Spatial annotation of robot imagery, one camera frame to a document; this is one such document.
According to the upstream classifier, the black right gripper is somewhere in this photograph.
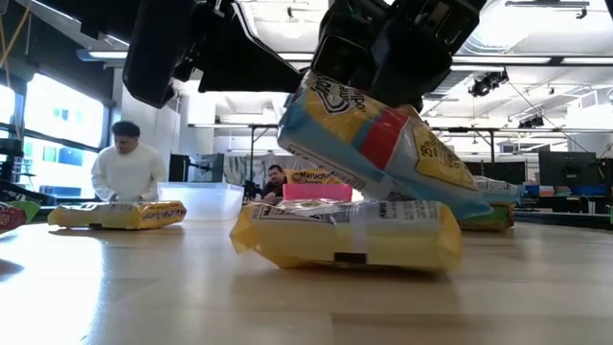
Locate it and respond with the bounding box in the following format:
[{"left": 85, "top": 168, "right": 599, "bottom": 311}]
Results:
[{"left": 311, "top": 0, "right": 488, "bottom": 111}]

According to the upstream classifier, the person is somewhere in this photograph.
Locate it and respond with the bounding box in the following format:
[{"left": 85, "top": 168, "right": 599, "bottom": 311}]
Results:
[
  {"left": 261, "top": 163, "right": 289, "bottom": 201},
  {"left": 90, "top": 119, "right": 169, "bottom": 203}
]

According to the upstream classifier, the black computer tower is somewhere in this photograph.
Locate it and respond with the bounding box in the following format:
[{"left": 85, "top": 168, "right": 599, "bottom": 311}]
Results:
[{"left": 168, "top": 152, "right": 192, "bottom": 184}]

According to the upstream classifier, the background workbench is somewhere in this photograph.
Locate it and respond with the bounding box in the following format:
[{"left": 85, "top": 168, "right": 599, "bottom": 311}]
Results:
[{"left": 514, "top": 184, "right": 613, "bottom": 230}]

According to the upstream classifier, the yellow Maruchan noodle packet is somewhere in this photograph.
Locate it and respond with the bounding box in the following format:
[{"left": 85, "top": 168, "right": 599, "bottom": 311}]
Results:
[
  {"left": 229, "top": 198, "right": 465, "bottom": 274},
  {"left": 47, "top": 199, "right": 188, "bottom": 231},
  {"left": 284, "top": 167, "right": 344, "bottom": 186}
]

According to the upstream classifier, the black computer monitor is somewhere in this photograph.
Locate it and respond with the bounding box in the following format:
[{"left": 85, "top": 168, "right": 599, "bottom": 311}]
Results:
[
  {"left": 464, "top": 161, "right": 528, "bottom": 181},
  {"left": 538, "top": 150, "right": 600, "bottom": 188},
  {"left": 191, "top": 152, "right": 225, "bottom": 183}
]

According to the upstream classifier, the red plastic bin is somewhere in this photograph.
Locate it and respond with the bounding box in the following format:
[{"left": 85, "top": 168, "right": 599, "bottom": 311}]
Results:
[{"left": 282, "top": 183, "right": 354, "bottom": 202}]

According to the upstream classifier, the black workstation frame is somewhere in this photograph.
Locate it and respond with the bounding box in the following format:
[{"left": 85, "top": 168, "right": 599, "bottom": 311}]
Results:
[{"left": 189, "top": 122, "right": 613, "bottom": 167}]

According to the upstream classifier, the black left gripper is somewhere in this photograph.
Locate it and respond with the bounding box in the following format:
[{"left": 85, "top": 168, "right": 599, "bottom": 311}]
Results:
[{"left": 122, "top": 0, "right": 307, "bottom": 109}]

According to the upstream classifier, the large window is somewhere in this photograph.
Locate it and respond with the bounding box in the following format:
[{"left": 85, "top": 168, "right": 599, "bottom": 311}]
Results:
[{"left": 0, "top": 71, "right": 114, "bottom": 202}]

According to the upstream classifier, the red green packet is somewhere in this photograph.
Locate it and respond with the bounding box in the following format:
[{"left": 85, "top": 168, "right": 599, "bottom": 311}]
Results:
[{"left": 0, "top": 199, "right": 42, "bottom": 232}]

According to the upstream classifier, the lime green Maruchan noodle packet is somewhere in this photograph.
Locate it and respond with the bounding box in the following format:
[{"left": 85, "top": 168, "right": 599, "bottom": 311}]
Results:
[{"left": 458, "top": 201, "right": 517, "bottom": 232}]

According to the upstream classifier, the black track spotlight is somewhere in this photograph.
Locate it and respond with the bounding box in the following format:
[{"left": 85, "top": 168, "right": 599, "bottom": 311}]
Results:
[
  {"left": 518, "top": 113, "right": 546, "bottom": 129},
  {"left": 468, "top": 69, "right": 510, "bottom": 99}
]

